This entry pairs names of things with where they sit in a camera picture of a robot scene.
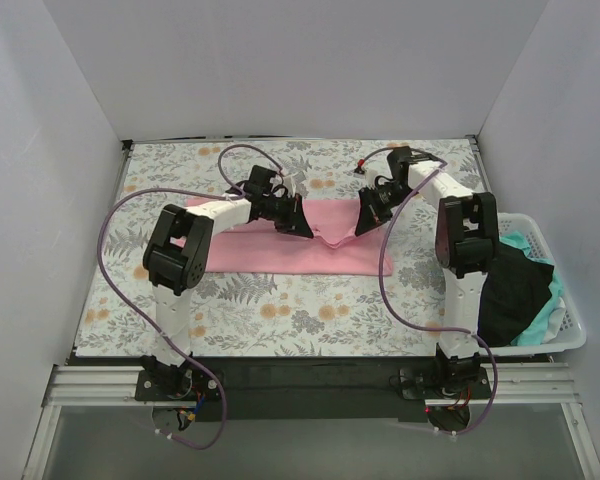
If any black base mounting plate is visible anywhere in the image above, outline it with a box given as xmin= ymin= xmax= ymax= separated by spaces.
xmin=134 ymin=357 xmax=493 ymax=423

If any white plastic laundry basket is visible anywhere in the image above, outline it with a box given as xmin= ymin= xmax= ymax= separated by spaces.
xmin=493 ymin=212 xmax=587 ymax=357

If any floral table cloth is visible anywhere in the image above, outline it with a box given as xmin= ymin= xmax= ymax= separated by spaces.
xmin=72 ymin=137 xmax=498 ymax=358

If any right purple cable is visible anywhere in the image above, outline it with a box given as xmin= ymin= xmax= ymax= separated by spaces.
xmin=357 ymin=145 xmax=501 ymax=435

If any aluminium frame rail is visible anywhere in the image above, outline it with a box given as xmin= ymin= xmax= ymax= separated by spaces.
xmin=43 ymin=363 xmax=581 ymax=407

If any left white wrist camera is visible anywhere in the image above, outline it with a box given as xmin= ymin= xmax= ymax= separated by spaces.
xmin=280 ymin=174 xmax=298 ymax=198

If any white t shirt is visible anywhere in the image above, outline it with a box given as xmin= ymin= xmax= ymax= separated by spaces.
xmin=543 ymin=297 xmax=567 ymax=343

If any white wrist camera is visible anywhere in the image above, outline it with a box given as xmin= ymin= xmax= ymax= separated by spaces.
xmin=353 ymin=159 xmax=390 ymax=188
xmin=280 ymin=174 xmax=298 ymax=198

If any black t shirt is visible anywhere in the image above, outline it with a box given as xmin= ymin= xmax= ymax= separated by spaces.
xmin=478 ymin=243 xmax=554 ymax=347

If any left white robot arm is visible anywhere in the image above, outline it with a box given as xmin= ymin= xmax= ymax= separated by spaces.
xmin=141 ymin=166 xmax=313 ymax=400

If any teal t shirt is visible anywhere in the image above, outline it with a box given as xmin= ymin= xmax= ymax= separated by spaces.
xmin=500 ymin=231 xmax=565 ymax=347

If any pink t shirt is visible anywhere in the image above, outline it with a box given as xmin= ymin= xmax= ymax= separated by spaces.
xmin=206 ymin=199 xmax=393 ymax=276

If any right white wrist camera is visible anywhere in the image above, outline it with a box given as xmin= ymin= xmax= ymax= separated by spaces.
xmin=353 ymin=159 xmax=390 ymax=188

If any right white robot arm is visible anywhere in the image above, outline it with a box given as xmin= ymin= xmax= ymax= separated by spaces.
xmin=354 ymin=146 xmax=499 ymax=398

